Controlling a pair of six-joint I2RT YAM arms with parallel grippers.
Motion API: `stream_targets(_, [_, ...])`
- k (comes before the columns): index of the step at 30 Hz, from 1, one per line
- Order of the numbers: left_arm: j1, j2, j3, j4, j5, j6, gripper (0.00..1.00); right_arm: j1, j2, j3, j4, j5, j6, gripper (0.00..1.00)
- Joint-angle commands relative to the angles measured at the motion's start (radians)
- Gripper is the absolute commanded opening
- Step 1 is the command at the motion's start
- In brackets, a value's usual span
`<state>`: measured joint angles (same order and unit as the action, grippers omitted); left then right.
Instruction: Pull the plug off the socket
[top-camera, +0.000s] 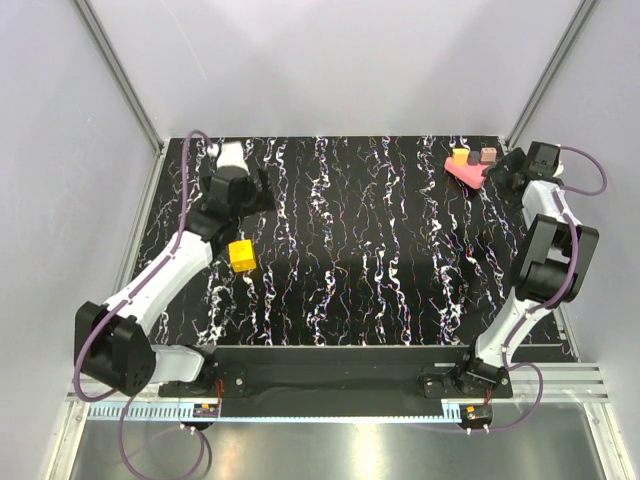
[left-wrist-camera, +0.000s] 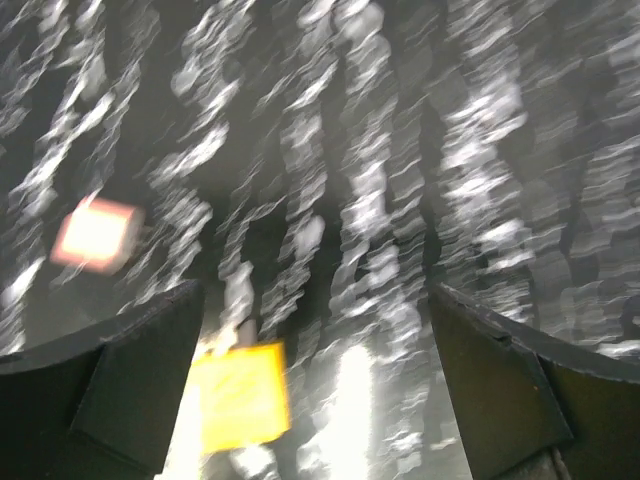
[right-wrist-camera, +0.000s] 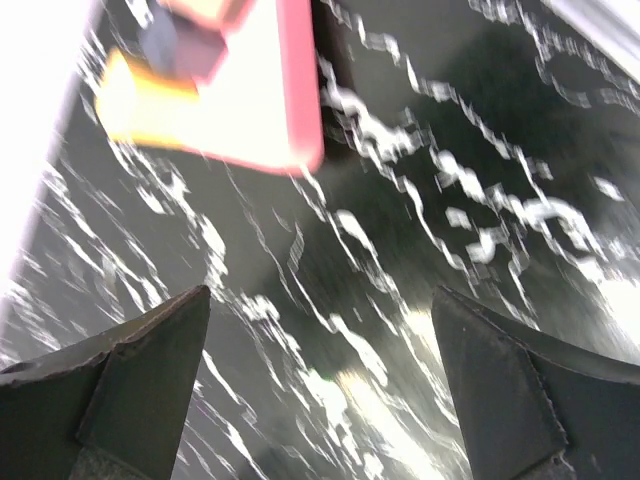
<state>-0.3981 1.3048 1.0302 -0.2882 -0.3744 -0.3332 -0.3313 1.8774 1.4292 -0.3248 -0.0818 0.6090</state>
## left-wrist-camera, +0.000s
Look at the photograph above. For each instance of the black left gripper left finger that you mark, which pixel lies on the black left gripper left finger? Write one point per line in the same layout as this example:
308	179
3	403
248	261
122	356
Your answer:
102	402

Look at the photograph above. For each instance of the yellow socket block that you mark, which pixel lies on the yellow socket block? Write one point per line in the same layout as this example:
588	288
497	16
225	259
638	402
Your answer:
243	397

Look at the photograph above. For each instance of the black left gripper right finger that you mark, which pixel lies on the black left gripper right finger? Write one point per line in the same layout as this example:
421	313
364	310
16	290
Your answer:
531	406

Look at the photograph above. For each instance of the pink plug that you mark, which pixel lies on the pink plug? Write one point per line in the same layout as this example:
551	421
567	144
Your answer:
99	235

